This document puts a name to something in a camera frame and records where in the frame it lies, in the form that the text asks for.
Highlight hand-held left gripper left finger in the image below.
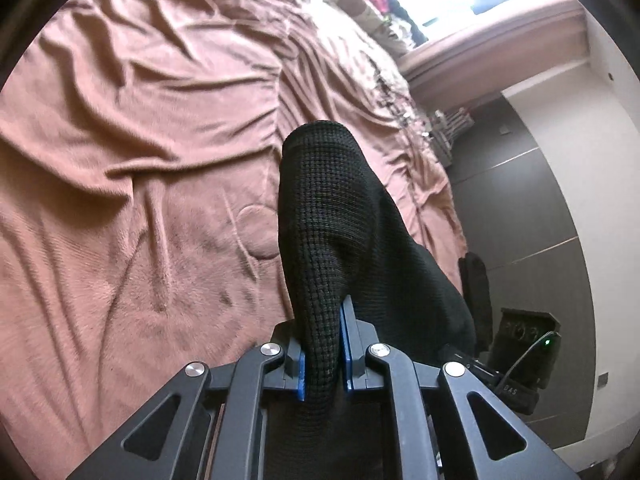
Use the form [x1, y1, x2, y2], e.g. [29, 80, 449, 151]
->
[65, 322, 307, 480]

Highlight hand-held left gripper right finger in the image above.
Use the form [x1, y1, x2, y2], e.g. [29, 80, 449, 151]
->
[340, 296, 582, 480]

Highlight black pants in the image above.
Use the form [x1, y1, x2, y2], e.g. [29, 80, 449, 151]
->
[265, 121, 477, 480]

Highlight black cloth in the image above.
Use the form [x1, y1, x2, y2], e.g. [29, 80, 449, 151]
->
[458, 251, 494, 354]

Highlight brown blanket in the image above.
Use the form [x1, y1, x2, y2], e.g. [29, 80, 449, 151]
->
[0, 0, 468, 480]

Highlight pink curtain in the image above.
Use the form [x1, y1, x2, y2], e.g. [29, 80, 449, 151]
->
[400, 0, 589, 107]

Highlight hanging dark clothes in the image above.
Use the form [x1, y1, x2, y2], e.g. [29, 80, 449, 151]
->
[471, 0, 524, 17]

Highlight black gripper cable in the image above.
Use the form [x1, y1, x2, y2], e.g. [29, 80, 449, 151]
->
[500, 331, 560, 389]

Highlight tangled black cable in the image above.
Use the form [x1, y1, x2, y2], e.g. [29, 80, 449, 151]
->
[372, 55, 419, 132]

